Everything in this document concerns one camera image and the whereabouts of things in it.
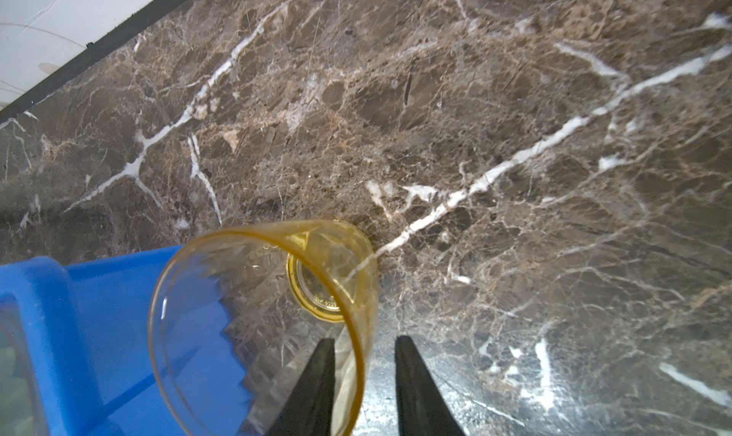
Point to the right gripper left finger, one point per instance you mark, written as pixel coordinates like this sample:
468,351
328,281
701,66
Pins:
309,409

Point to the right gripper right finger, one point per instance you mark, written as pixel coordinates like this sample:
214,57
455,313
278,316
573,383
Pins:
421,408

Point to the yellow translucent cup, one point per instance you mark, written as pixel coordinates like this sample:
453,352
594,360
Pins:
236,315

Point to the green translucent cup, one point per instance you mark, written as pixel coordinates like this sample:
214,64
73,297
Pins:
22,411

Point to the blue plastic bin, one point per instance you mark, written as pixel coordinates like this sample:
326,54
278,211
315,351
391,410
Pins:
112,355

